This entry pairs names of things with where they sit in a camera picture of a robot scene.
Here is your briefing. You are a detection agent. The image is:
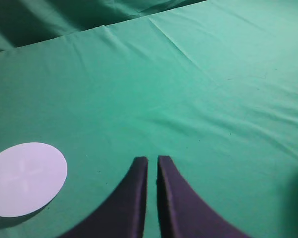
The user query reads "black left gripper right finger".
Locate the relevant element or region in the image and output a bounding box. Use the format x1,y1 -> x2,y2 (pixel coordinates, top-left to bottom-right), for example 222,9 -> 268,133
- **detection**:
156,155 -> 249,238

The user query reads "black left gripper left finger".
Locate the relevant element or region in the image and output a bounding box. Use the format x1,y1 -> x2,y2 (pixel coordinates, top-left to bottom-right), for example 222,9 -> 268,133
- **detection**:
60,156 -> 148,238

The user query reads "white round flat plate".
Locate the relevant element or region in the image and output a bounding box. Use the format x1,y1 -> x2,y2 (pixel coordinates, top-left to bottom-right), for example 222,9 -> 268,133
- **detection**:
0,142 -> 67,218

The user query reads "green table cloth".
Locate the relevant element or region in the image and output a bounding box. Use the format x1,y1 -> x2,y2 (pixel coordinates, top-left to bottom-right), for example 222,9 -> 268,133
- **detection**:
0,0 -> 298,238

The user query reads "green backdrop curtain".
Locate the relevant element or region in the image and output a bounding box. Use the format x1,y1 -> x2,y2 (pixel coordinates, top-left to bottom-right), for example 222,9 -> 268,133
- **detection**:
0,0 -> 196,51

